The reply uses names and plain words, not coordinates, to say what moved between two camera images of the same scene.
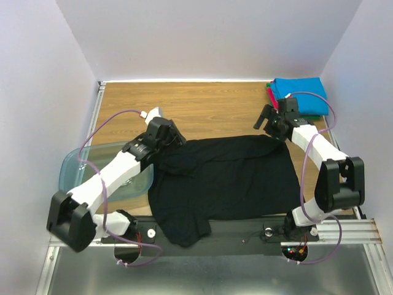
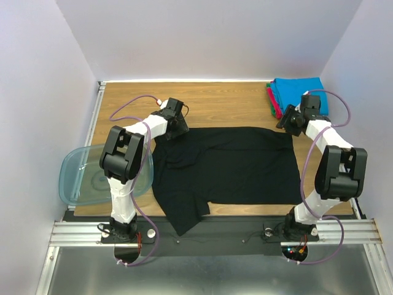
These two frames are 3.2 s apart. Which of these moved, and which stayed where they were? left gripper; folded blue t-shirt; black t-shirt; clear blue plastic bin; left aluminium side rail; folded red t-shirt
Moved: black t-shirt; left gripper
Stayed: folded red t-shirt; left aluminium side rail; folded blue t-shirt; clear blue plastic bin
